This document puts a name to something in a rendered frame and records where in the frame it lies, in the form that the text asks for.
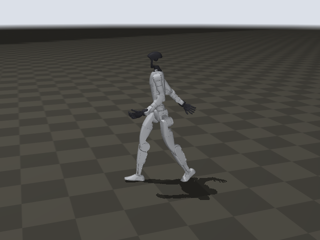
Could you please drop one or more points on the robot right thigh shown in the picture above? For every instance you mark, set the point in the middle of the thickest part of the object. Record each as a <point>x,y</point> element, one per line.
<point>145,131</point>

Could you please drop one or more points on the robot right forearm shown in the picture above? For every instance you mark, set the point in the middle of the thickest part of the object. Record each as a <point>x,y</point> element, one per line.
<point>175,97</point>

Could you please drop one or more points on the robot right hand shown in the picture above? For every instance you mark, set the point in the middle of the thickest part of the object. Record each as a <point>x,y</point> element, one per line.
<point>187,107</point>

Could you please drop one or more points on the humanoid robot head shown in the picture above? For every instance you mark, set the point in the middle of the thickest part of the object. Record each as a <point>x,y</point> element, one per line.
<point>155,55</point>

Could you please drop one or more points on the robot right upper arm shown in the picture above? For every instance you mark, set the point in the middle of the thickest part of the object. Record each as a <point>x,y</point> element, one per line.
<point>167,88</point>

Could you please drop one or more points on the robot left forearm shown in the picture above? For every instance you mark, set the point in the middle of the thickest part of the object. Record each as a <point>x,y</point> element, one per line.
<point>154,105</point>

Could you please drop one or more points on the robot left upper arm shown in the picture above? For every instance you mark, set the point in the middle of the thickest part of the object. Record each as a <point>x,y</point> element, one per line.
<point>157,78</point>

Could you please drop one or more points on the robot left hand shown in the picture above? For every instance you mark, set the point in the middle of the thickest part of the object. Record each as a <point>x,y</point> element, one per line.
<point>137,114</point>

